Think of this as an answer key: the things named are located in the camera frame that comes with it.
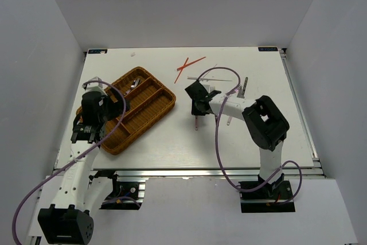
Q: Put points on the red chopstick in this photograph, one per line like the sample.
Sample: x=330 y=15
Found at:
x=189 y=64
x=181 y=70

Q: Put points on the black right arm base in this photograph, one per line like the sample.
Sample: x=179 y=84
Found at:
x=261 y=201

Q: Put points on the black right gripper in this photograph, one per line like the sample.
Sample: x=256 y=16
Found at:
x=194 y=112

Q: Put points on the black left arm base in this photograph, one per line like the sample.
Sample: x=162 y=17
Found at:
x=125 y=195

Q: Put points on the brown wicker divided tray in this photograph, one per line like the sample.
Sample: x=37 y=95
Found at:
x=150 y=101

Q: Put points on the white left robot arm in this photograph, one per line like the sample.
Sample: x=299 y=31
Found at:
x=69 y=218

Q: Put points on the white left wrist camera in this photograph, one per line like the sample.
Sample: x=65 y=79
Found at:
x=93 y=85

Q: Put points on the silver spoon pink handle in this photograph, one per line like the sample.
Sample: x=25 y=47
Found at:
x=134 y=84

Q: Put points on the silver knife pink handle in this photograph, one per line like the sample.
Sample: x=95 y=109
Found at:
x=229 y=120

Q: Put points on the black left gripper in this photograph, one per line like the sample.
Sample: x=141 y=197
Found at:
x=117 y=106

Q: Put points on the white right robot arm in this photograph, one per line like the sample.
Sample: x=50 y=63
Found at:
x=266 y=124

